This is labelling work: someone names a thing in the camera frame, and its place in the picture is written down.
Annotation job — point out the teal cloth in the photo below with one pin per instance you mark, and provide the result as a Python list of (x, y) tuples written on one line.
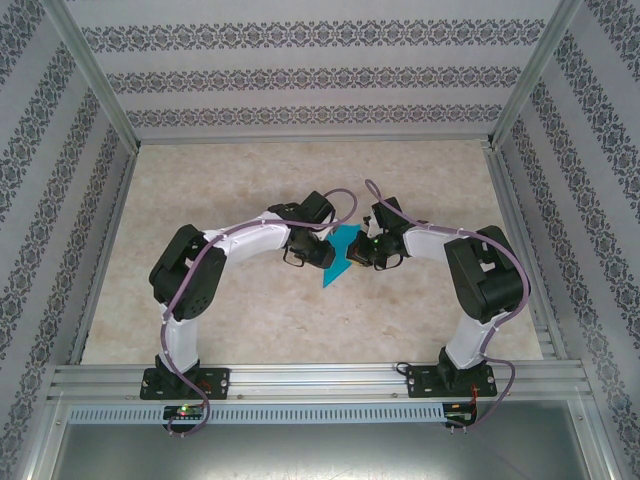
[(337, 267)]

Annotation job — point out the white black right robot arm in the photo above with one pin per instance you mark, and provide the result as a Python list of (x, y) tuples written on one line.
[(465, 345)]

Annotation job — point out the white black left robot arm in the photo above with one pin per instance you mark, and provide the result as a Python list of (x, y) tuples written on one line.
[(180, 345)]

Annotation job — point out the grey metal panel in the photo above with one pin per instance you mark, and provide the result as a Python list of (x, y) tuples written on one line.
[(320, 450)]

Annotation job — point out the aluminium frame cross beam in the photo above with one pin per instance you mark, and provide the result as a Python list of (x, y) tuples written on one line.
[(310, 139)]

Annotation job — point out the aluminium mounting rail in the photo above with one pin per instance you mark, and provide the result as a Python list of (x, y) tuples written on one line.
[(310, 380)]

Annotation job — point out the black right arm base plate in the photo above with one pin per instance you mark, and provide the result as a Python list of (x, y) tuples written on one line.
[(417, 382)]

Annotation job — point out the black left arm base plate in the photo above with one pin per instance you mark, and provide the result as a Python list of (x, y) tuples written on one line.
[(220, 382)]

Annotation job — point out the aluminium frame post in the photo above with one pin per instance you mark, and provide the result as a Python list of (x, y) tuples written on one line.
[(534, 75), (96, 75)]

